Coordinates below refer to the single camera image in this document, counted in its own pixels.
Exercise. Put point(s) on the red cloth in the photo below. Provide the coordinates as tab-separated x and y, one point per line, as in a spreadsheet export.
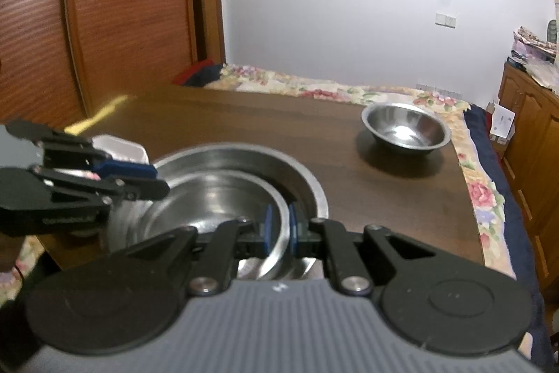
187	73

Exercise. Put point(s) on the floral bed blanket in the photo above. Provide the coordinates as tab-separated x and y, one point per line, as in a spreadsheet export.
476	189

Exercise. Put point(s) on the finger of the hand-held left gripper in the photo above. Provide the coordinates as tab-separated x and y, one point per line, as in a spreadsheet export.
293	233
267	233

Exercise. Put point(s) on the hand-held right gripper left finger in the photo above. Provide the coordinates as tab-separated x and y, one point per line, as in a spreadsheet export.
131	171

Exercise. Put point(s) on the green mesh item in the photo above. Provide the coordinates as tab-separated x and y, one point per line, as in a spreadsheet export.
553	32

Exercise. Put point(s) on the wooden slatted wardrobe door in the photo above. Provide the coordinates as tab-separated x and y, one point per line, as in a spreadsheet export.
109	14

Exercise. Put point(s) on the dark navy cloth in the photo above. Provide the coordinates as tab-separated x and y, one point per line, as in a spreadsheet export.
212	75

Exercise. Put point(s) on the white wall switch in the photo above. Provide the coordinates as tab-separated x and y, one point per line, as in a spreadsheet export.
446	19

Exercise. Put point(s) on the navy bed sheet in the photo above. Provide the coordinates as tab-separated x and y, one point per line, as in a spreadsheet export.
502	180

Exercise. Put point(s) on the stainless steel bowl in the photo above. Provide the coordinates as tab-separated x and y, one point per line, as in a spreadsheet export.
209	207
406	128
196	156

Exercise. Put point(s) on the white envelope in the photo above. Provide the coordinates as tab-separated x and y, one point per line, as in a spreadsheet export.
502	119

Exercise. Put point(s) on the white floral print tray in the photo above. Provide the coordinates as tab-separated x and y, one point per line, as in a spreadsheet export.
124	148

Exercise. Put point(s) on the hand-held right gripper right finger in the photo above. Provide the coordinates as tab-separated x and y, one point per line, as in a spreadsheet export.
144	189

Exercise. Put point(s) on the wooden cabinet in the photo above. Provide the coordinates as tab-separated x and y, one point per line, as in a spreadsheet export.
533	145

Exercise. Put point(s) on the stack of folded cloths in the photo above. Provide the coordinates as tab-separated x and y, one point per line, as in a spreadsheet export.
535	45

